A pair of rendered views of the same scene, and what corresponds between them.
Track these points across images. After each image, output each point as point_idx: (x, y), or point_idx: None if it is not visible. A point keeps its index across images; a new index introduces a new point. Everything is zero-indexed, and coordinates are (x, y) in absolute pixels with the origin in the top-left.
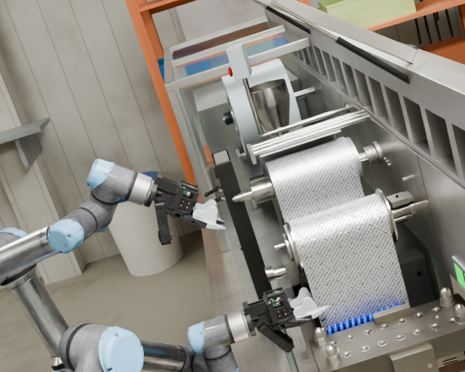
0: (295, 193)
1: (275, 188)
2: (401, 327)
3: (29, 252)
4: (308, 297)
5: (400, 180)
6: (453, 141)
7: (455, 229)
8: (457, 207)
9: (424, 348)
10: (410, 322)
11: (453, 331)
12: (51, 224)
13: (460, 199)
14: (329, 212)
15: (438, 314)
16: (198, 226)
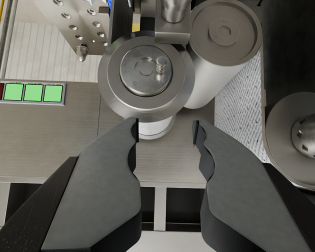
0: (245, 130)
1: (262, 146)
2: (85, 20)
3: None
4: (91, 4)
5: (172, 135)
6: None
7: (41, 132)
8: (20, 156)
9: (49, 20)
10: (90, 27)
11: (67, 42)
12: None
13: (10, 165)
14: (140, 126)
15: (97, 42)
16: (43, 184)
